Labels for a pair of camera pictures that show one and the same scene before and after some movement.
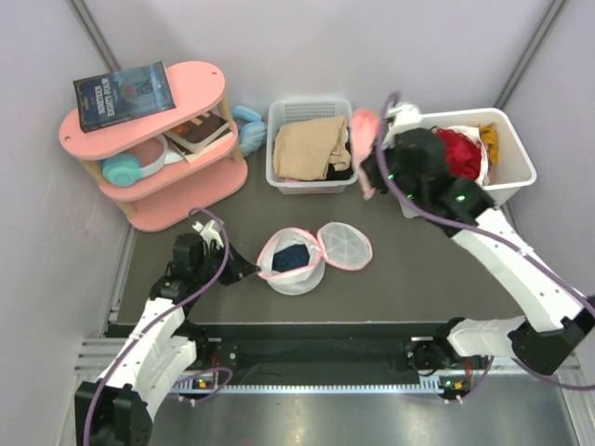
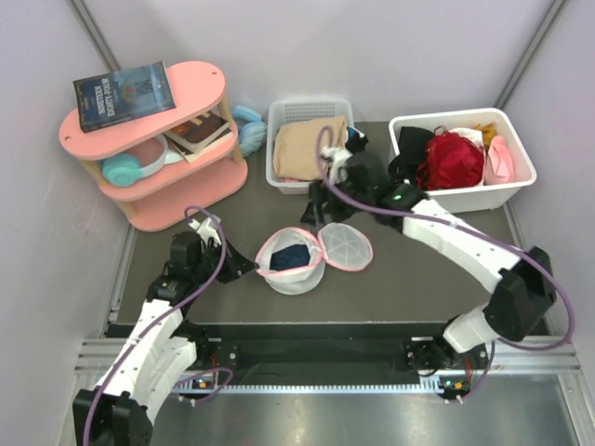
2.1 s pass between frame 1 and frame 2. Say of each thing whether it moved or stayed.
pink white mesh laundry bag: stayed
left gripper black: stayed
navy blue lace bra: stayed
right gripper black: moved
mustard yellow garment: stayed
